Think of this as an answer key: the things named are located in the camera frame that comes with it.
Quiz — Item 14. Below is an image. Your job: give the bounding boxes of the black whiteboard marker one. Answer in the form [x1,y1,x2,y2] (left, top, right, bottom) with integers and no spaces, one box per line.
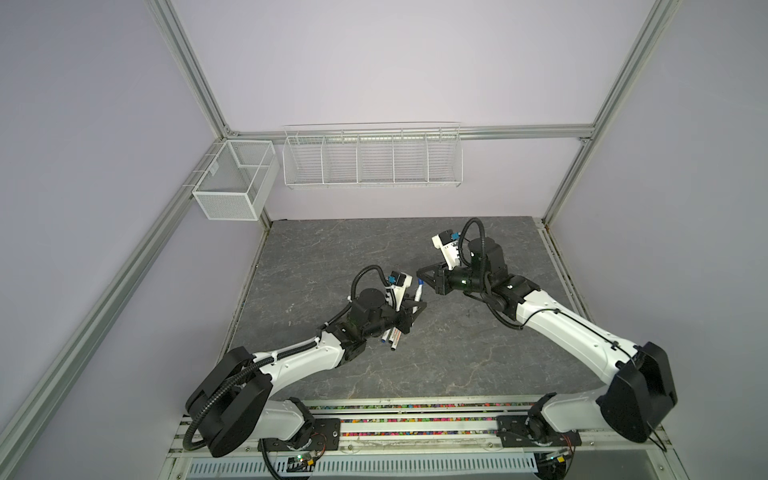
[389,328,402,350]

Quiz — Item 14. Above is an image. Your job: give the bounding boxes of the white mesh box basket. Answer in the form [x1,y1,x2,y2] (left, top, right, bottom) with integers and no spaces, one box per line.
[193,140,280,221]

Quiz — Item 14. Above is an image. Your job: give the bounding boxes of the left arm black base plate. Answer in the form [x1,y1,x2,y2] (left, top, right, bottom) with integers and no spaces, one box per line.
[264,418,341,452]

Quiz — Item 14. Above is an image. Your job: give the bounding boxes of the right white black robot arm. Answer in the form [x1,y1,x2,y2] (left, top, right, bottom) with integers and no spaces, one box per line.
[417,230,678,445]

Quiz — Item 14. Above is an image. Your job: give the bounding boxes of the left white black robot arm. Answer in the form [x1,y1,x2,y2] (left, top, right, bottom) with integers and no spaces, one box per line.
[182,288,427,458]

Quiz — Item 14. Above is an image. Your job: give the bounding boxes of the white vented cable duct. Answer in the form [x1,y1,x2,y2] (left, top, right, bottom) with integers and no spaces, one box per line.
[186,452,539,479]

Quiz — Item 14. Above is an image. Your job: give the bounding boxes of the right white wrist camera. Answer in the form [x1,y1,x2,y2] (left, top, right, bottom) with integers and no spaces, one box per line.
[432,229,461,270]

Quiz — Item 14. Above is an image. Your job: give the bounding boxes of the long white wire basket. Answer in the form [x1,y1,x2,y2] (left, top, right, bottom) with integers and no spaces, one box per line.
[282,122,464,188]

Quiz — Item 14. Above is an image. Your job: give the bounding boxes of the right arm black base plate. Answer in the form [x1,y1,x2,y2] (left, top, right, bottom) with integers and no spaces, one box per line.
[496,414,582,448]

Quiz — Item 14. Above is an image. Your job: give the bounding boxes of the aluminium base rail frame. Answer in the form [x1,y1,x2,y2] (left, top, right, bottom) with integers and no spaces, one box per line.
[157,394,691,480]

